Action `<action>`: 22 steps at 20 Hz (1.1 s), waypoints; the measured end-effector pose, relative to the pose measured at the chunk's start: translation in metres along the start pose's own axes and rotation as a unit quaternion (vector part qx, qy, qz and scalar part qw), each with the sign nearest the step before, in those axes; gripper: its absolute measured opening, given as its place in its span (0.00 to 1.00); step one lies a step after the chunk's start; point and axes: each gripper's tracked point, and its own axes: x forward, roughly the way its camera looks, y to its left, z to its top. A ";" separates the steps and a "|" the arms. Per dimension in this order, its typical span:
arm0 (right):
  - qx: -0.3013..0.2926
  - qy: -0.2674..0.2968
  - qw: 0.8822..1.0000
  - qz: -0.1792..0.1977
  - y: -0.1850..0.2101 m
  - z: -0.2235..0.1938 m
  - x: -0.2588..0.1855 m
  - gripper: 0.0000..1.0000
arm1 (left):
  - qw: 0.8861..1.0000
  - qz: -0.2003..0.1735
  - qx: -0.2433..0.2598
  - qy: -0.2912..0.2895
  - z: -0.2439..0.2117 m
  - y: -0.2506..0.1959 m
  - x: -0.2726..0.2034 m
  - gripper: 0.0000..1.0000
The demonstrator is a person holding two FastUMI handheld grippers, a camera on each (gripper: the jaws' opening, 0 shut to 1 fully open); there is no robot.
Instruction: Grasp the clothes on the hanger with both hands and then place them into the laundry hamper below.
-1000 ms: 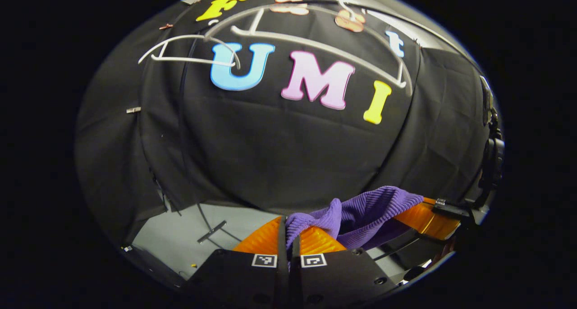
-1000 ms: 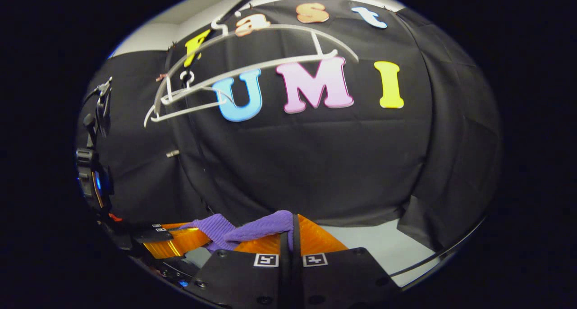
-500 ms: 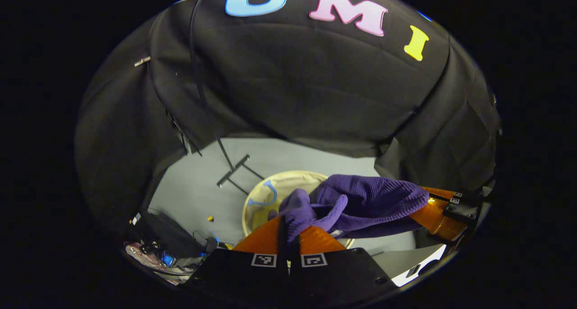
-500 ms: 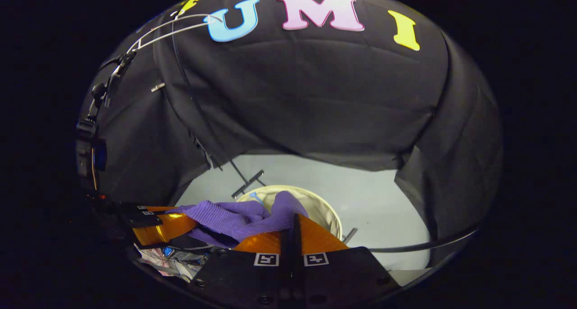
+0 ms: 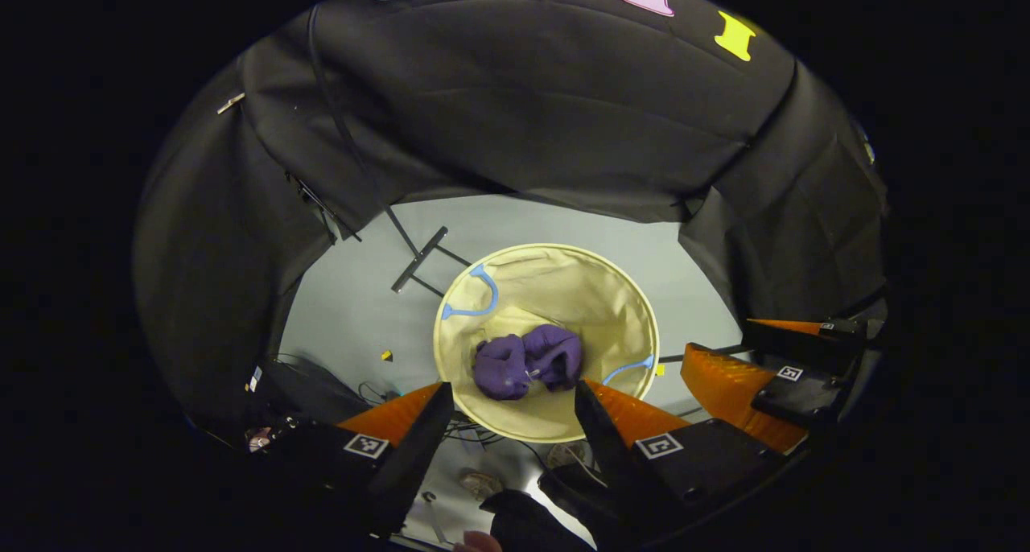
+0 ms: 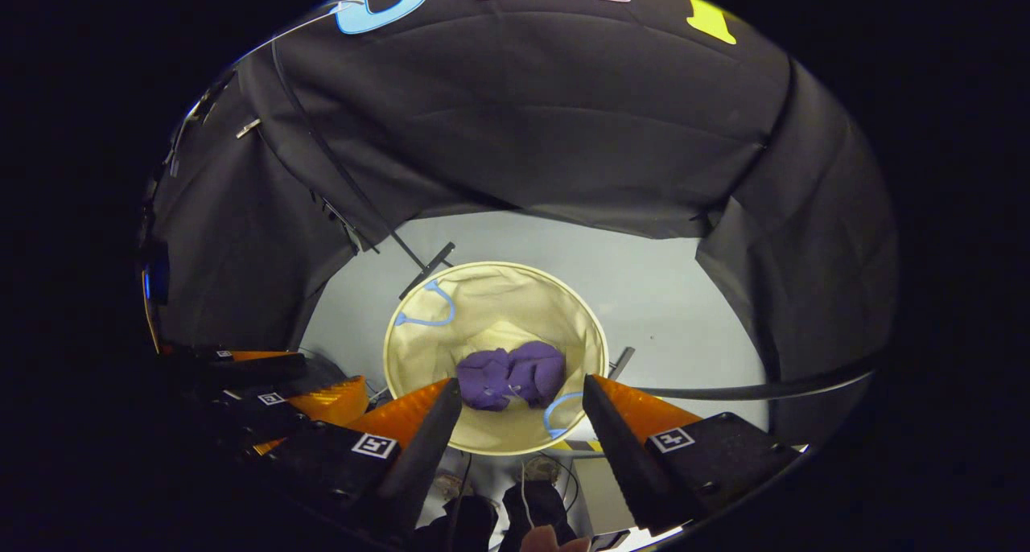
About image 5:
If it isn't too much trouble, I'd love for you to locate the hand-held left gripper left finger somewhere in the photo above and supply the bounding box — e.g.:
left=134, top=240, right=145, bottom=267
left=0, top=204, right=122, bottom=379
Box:
left=245, top=381, right=457, bottom=541

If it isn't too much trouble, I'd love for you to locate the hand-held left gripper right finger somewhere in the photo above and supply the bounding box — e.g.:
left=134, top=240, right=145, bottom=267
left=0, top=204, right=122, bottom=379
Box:
left=574, top=377, right=781, bottom=542

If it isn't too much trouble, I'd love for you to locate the purple corduroy shirt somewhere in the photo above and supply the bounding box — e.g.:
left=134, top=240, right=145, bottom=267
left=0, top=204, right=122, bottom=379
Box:
left=472, top=323, right=584, bottom=402

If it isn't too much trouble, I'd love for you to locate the cream fabric laundry hamper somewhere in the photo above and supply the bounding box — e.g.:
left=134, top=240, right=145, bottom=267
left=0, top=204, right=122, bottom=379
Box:
left=433, top=243, right=661, bottom=444

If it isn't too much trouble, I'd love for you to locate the person's shoe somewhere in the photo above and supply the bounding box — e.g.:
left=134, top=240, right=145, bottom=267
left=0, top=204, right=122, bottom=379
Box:
left=459, top=468, right=505, bottom=502
left=547, top=442, right=590, bottom=469

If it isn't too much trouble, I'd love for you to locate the person's dark trouser leg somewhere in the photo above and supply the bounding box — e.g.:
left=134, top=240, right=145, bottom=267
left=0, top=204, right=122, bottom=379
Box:
left=489, top=489, right=596, bottom=552

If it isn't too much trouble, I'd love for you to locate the dark floor object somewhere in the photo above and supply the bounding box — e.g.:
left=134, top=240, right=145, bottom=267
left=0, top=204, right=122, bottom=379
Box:
left=262, top=360, right=375, bottom=424

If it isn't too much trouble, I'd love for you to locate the black backdrop cloth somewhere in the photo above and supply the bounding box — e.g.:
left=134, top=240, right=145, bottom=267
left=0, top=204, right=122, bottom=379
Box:
left=133, top=0, right=890, bottom=448

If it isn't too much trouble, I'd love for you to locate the black floor cable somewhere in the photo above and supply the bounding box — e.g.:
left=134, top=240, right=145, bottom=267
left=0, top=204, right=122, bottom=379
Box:
left=441, top=418, right=504, bottom=447

